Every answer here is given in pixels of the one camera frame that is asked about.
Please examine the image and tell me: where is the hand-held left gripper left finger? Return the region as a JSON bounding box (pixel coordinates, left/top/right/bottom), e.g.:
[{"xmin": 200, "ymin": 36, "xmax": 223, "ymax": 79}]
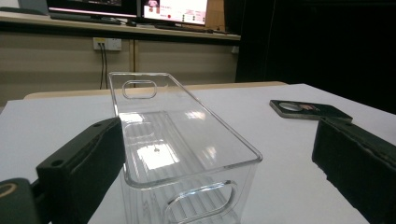
[{"xmin": 35, "ymin": 116, "xmax": 127, "ymax": 224}]

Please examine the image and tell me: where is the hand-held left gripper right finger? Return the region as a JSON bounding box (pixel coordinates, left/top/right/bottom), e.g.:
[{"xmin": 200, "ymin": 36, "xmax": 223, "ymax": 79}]
[{"xmin": 311, "ymin": 117, "xmax": 396, "ymax": 224}]

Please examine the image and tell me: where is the cartoon print phone case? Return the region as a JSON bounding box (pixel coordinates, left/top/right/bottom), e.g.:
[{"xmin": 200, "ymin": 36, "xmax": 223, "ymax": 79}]
[{"xmin": 269, "ymin": 99, "xmax": 354, "ymax": 123}]

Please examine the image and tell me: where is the clear plastic storage bin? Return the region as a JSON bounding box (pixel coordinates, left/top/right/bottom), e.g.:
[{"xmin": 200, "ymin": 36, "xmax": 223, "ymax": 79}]
[{"xmin": 107, "ymin": 71, "xmax": 263, "ymax": 224}]

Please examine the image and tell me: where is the black keyboard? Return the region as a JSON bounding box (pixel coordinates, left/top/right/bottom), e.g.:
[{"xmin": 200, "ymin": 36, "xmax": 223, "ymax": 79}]
[
  {"xmin": 154, "ymin": 23, "xmax": 215, "ymax": 35},
  {"xmin": 49, "ymin": 12, "xmax": 122, "ymax": 26}
]

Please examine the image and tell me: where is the dark computer monitor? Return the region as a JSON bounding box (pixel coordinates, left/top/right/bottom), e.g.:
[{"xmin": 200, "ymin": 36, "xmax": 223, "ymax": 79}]
[{"xmin": 46, "ymin": 0, "xmax": 138, "ymax": 19}]

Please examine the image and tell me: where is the grey box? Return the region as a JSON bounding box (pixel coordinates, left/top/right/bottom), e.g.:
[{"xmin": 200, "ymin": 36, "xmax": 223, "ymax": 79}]
[{"xmin": 18, "ymin": 0, "xmax": 50, "ymax": 15}]

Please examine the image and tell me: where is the bright computer monitor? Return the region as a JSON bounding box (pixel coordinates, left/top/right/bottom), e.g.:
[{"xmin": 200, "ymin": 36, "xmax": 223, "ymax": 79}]
[{"xmin": 140, "ymin": 0, "xmax": 209, "ymax": 26}]

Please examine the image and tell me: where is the brown wooden board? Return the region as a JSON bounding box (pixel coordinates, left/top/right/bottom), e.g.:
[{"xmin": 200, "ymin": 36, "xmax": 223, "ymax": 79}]
[{"xmin": 205, "ymin": 0, "xmax": 226, "ymax": 31}]

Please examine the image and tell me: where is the black power cable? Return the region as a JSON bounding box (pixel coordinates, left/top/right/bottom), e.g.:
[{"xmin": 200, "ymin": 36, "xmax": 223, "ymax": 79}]
[
  {"xmin": 103, "ymin": 43, "xmax": 109, "ymax": 90},
  {"xmin": 98, "ymin": 43, "xmax": 105, "ymax": 91}
]

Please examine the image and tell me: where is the white wall outlet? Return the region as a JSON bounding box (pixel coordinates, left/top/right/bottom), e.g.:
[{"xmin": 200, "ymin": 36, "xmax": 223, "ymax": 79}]
[{"xmin": 92, "ymin": 36, "xmax": 122, "ymax": 51}]

